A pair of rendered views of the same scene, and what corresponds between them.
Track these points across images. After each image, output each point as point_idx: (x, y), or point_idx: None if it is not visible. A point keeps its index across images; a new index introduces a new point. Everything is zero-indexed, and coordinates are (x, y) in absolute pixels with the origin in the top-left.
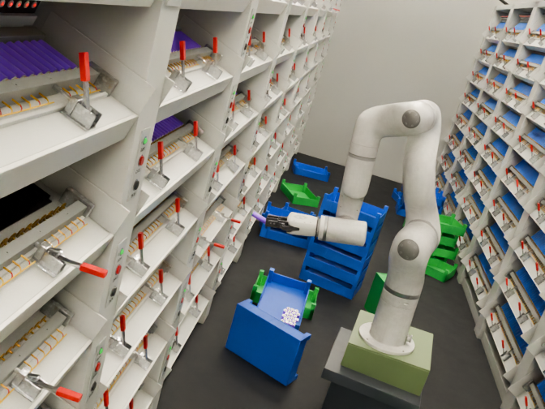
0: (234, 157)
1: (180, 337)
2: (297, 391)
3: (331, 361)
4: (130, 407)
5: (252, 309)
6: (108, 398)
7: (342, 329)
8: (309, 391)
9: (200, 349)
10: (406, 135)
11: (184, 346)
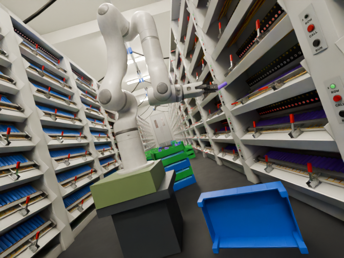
0: (257, 31)
1: (279, 174)
2: (205, 240)
3: (171, 172)
4: (233, 152)
5: (262, 186)
6: (215, 130)
7: (166, 187)
8: (196, 248)
9: (304, 217)
10: (129, 41)
11: (315, 211)
